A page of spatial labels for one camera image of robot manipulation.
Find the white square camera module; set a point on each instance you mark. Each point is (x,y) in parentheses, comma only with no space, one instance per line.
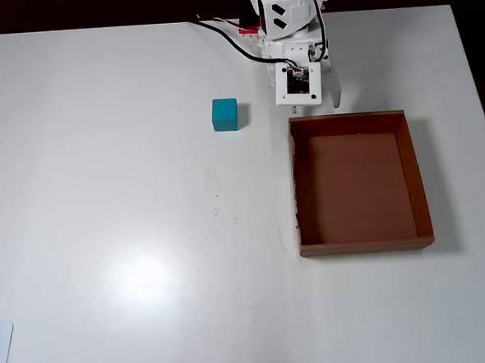
(298,81)

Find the blue cube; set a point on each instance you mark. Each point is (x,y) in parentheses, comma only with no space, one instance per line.
(224,114)

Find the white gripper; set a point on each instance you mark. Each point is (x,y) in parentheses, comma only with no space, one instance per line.
(334,86)

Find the brown cardboard box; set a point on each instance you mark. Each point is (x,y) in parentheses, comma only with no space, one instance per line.
(358,182)

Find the red and black electronics module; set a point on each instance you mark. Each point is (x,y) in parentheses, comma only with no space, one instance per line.
(249,29)

